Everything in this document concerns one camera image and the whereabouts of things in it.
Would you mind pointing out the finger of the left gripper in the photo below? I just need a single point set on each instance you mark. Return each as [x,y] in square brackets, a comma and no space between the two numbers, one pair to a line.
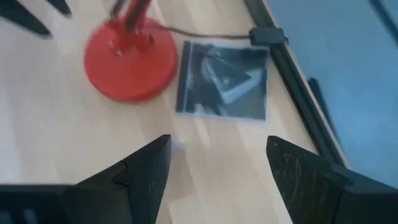
[21,15]
[60,6]

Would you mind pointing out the black aluminium table frame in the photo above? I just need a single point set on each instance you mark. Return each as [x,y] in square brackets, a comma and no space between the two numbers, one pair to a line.
[298,90]

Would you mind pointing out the black jewel case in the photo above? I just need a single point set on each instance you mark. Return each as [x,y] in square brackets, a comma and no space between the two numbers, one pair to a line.
[224,81]

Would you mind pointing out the red desk lamp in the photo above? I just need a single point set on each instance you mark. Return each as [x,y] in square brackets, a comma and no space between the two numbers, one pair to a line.
[130,74]

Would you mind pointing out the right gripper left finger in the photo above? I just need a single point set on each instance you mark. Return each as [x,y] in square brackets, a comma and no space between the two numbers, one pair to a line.
[136,186]

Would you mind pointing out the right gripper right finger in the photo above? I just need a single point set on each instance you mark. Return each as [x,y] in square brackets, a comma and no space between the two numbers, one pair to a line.
[311,193]

